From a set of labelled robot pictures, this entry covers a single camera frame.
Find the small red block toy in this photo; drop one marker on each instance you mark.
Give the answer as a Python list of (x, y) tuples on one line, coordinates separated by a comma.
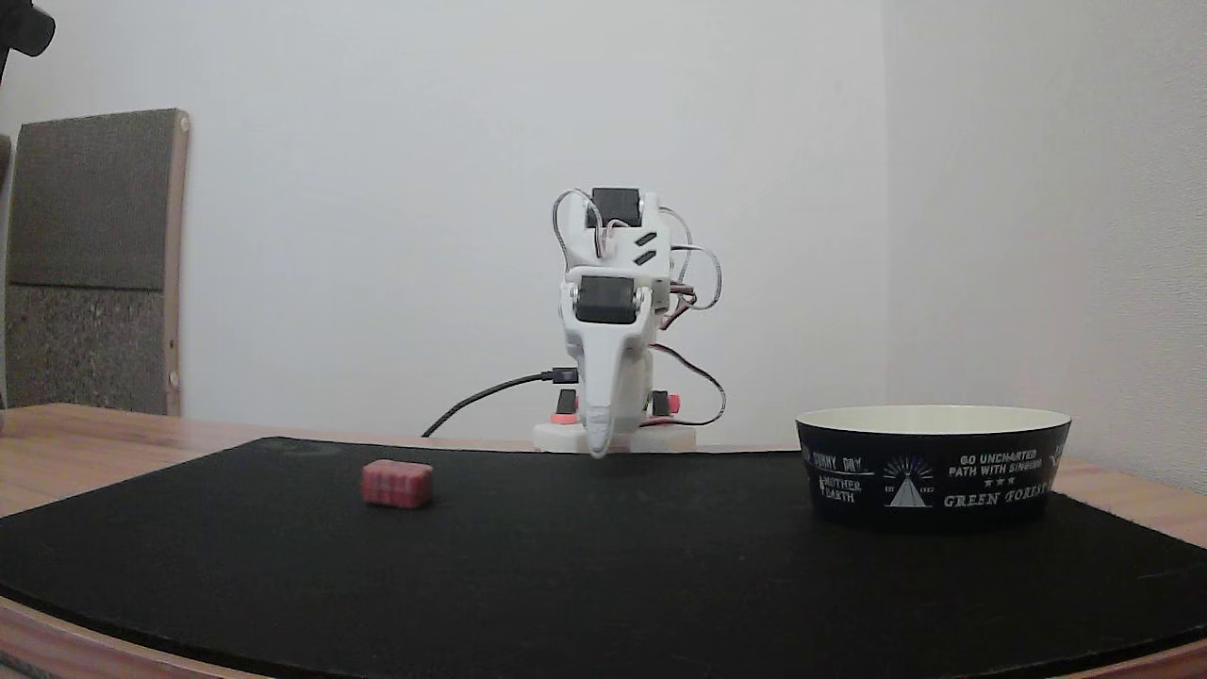
[(397, 484)]

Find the black printed paper bowl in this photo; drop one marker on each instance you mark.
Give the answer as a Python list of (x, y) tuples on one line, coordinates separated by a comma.
[(929, 476)]

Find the orange black table clamp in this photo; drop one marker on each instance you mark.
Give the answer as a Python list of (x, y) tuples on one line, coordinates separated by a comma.
[(663, 403), (565, 405)]

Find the black desk mat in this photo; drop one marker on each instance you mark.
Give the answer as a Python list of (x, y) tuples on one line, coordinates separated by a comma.
[(603, 575)]

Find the grey cardboard panel wood frame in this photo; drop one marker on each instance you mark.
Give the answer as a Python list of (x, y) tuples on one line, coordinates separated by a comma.
[(90, 255)]

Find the black camera device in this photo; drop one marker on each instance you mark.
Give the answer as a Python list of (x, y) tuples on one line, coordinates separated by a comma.
[(24, 28)]

